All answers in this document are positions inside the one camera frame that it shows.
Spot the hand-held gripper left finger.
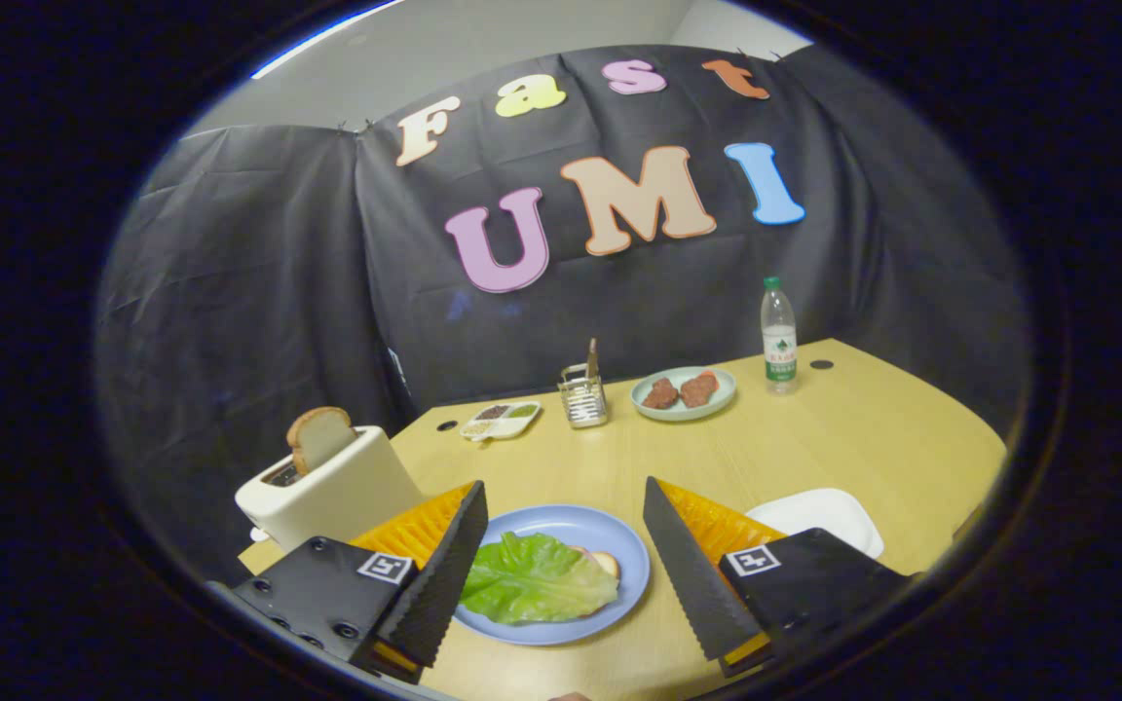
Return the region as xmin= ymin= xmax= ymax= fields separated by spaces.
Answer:
xmin=230 ymin=480 xmax=490 ymax=685

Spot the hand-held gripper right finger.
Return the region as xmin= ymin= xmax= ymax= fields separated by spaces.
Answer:
xmin=641 ymin=476 xmax=915 ymax=680

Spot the green lettuce leaf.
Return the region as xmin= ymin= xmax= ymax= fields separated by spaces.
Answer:
xmin=460 ymin=532 xmax=620 ymax=626

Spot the white bread slice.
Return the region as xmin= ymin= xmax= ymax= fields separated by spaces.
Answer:
xmin=286 ymin=406 xmax=357 ymax=478

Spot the white toaster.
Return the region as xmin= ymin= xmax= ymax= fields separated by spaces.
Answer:
xmin=235 ymin=425 xmax=426 ymax=554

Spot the blue round plate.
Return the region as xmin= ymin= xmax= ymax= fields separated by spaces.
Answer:
xmin=452 ymin=503 xmax=652 ymax=646

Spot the white square plate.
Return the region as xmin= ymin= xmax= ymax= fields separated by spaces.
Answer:
xmin=744 ymin=488 xmax=885 ymax=560

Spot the pale green plate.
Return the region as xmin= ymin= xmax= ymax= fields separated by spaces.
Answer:
xmin=630 ymin=366 xmax=737 ymax=423

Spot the white divided condiment dish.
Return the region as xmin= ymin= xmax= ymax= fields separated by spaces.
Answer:
xmin=459 ymin=400 xmax=542 ymax=443

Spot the clear water bottle green cap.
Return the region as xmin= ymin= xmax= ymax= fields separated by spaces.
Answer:
xmin=761 ymin=277 xmax=800 ymax=395

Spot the metal wire utensil holder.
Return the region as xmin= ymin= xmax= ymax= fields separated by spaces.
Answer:
xmin=558 ymin=363 xmax=609 ymax=429

